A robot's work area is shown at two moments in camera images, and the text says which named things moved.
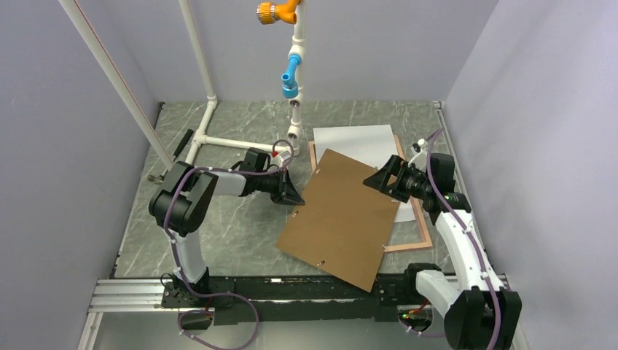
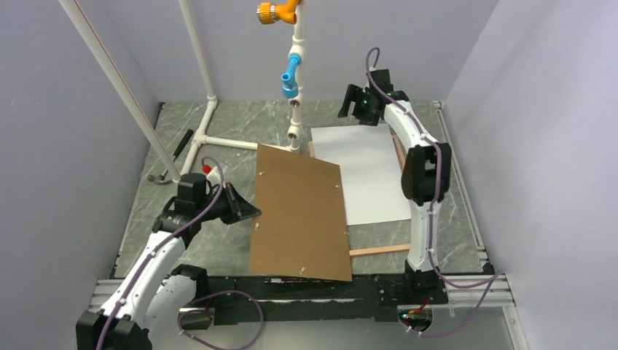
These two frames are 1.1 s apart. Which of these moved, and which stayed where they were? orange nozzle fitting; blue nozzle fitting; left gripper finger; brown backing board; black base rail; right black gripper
Moved: brown backing board; right black gripper; left gripper finger
Stayed: black base rail; orange nozzle fitting; blue nozzle fitting
